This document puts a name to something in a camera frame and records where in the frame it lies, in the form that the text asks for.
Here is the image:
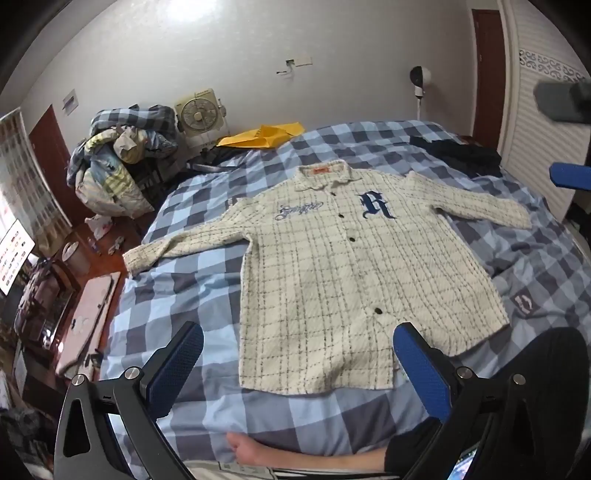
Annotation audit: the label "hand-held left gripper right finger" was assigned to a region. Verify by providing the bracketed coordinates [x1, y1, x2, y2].
[392, 322, 561, 480]

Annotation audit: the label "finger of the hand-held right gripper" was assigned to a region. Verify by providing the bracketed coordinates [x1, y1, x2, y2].
[533, 80, 591, 123]
[549, 162, 591, 190]

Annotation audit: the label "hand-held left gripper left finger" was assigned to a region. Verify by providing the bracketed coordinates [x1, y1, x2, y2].
[53, 320, 205, 480]

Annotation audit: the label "cream plaid shirt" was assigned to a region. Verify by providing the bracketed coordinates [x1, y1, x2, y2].
[122, 159, 532, 396]

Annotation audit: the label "black clothes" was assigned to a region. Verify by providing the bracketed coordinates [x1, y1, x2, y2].
[409, 135, 504, 179]

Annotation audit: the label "white wardrobe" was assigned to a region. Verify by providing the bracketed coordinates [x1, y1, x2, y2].
[499, 0, 591, 222]

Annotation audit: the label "blue checkered bed cover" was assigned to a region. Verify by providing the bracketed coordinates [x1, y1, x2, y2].
[99, 120, 591, 472]

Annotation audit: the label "dark brown door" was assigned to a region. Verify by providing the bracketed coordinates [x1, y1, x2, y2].
[471, 8, 509, 139]

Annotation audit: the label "white waste bin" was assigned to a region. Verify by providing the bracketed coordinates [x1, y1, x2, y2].
[61, 242, 90, 276]

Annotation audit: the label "cluttered wooden desk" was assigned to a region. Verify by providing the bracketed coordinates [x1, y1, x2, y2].
[11, 257, 81, 354]

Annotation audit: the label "white plastic bag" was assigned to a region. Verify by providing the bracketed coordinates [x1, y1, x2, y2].
[84, 215, 114, 240]

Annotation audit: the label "pile of bedding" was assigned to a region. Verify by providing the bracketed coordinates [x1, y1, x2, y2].
[67, 104, 181, 219]

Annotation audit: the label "computer monitor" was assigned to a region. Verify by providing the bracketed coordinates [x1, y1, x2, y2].
[0, 219, 37, 296]

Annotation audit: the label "dark cloth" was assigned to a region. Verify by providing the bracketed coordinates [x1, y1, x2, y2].
[188, 147, 252, 172]

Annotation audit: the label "yellow paper bag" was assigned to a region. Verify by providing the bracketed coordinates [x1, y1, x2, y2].
[217, 122, 306, 149]

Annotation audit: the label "window curtain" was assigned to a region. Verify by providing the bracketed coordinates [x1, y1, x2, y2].
[0, 108, 49, 241]

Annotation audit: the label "red-brown door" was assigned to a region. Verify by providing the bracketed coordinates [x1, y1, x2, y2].
[28, 105, 93, 223]

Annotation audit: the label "beige box fan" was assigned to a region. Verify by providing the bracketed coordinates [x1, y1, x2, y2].
[174, 88, 228, 148]

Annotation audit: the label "white wall bracket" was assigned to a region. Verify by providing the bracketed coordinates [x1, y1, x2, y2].
[276, 58, 313, 75]

